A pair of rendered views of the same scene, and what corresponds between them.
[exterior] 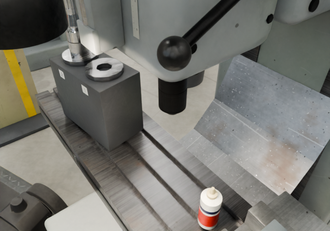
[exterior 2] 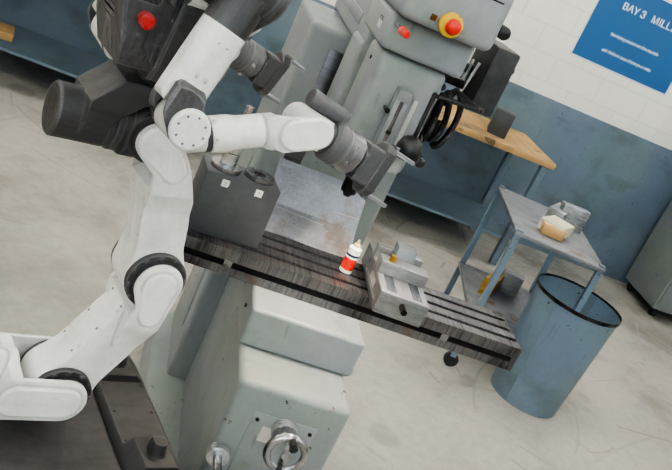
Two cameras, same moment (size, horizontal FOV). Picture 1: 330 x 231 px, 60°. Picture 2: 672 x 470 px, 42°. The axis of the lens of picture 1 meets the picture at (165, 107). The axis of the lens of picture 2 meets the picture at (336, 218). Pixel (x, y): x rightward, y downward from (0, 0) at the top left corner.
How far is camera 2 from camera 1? 2.35 m
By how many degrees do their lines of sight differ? 60
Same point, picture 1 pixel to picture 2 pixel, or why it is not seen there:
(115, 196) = (297, 271)
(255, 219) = (384, 248)
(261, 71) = (306, 171)
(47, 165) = not seen: outside the picture
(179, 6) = not seen: hidden behind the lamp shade
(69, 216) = (263, 301)
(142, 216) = (320, 276)
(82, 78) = (256, 184)
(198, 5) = not seen: hidden behind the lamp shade
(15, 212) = (122, 367)
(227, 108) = (281, 206)
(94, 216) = (275, 297)
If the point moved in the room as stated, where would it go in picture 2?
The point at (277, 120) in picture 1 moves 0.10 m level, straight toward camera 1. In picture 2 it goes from (325, 207) to (339, 222)
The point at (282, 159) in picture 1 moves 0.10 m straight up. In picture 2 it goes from (337, 235) to (349, 209)
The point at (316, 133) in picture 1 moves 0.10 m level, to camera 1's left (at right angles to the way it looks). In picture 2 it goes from (353, 211) to (338, 214)
